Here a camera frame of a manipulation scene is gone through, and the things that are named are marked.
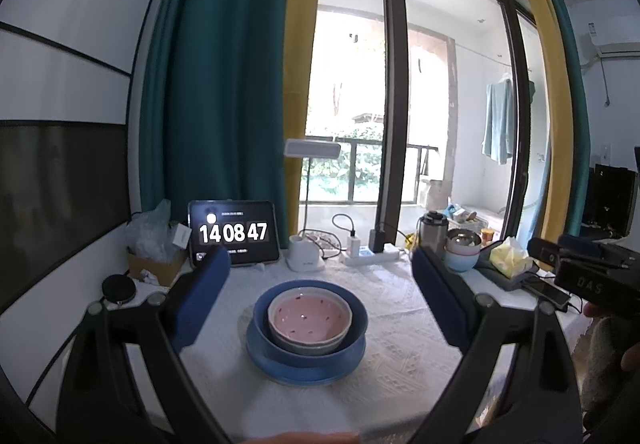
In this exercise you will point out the black round device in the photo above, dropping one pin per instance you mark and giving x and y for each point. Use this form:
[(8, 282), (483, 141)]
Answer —
[(119, 289)]

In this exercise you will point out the white textured tablecloth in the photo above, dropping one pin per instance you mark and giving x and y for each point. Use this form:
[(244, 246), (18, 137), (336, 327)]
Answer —
[(400, 354)]

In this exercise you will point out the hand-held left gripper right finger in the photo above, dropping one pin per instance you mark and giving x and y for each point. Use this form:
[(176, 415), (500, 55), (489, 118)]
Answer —
[(435, 294)]

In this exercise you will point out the small metal bowl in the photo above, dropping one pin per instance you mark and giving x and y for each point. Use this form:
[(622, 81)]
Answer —
[(462, 238)]

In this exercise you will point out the white desk lamp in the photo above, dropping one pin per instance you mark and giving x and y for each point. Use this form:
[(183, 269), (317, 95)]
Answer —
[(305, 256)]

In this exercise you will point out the black charger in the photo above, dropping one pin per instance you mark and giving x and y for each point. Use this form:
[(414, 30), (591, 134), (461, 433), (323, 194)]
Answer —
[(377, 240)]

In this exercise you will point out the person's right forearm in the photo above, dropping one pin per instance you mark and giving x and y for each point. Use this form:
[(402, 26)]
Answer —
[(602, 369)]

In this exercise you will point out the dark door frame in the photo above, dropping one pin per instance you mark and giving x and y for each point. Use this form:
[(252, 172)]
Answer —
[(392, 99)]

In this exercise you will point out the balcony clutter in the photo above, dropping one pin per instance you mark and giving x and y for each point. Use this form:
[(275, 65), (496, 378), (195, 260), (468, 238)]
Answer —
[(470, 216)]

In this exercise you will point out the person's right hand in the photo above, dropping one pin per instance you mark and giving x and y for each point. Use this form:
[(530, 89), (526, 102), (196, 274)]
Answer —
[(631, 356)]

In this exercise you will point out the balcony railing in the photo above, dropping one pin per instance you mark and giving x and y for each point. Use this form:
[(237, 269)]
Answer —
[(360, 164)]

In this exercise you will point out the teal curtain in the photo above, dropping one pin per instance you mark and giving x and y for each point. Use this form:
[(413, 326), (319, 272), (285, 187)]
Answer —
[(215, 74), (575, 124)]

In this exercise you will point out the small white box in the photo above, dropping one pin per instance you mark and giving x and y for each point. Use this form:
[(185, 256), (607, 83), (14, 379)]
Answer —
[(180, 236)]

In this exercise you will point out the white charger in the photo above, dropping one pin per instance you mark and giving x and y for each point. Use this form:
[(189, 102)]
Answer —
[(354, 246)]

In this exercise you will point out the small pink bowl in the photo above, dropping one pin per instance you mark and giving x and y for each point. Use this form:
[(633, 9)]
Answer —
[(462, 250)]

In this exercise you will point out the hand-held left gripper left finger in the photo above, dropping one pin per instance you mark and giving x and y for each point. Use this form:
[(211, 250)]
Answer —
[(200, 294)]

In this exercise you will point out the light blue plate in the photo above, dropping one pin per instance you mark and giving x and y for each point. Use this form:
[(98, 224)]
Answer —
[(260, 349), (310, 382)]

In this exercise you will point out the clear plastic bag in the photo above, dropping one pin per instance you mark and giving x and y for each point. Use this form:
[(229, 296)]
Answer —
[(147, 229)]

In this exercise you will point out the pink strawberry bowl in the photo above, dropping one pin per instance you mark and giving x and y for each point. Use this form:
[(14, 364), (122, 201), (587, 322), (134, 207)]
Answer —
[(307, 314)]

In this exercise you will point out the steel thermos with black lid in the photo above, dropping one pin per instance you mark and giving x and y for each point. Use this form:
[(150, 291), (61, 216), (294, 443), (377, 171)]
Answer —
[(432, 234)]

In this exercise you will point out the cardboard box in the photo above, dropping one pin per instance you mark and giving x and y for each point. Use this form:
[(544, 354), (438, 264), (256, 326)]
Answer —
[(155, 266)]

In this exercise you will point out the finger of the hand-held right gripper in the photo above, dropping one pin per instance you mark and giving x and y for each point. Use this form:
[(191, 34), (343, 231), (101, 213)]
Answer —
[(582, 242), (545, 251)]

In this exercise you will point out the yellow curtain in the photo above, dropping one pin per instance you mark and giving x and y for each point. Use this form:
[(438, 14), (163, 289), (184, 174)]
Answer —
[(300, 49), (545, 99)]

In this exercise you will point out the tablet with clock display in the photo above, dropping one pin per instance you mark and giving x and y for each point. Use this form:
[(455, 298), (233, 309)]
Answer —
[(235, 231)]

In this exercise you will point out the white power strip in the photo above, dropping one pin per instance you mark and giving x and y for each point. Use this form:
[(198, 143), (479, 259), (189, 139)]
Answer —
[(370, 258)]

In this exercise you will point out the light blue towel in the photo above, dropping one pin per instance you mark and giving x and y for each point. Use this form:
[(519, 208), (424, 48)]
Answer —
[(497, 124)]

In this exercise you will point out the black smartphone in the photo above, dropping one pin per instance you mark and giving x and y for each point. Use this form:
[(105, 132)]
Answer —
[(547, 291)]

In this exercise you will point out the white air conditioner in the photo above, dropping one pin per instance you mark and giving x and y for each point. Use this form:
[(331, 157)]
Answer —
[(617, 39)]

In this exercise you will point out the black case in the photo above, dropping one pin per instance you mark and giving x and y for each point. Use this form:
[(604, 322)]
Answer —
[(610, 199)]

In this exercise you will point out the stacked pastel bowls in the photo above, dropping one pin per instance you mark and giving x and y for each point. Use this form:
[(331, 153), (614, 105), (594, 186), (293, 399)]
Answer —
[(460, 263)]

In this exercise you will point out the yellow plastic packet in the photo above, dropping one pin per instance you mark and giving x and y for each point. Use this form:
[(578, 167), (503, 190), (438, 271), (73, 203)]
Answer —
[(411, 240)]

